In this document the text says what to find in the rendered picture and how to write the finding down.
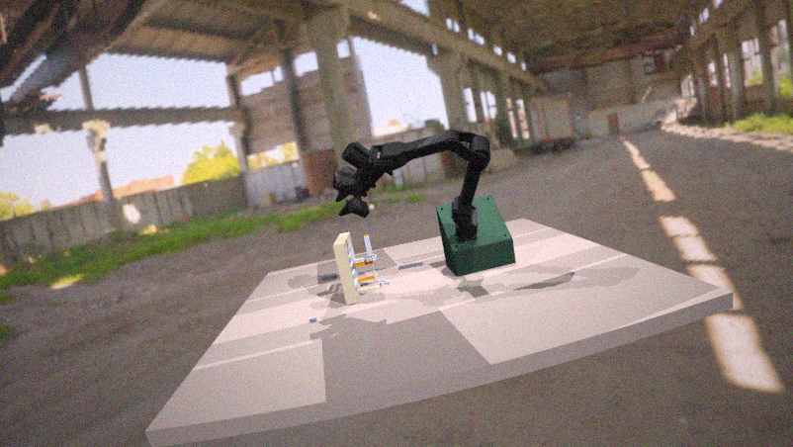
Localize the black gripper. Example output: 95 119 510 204
335 166 376 218

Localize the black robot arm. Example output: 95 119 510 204
332 129 490 241

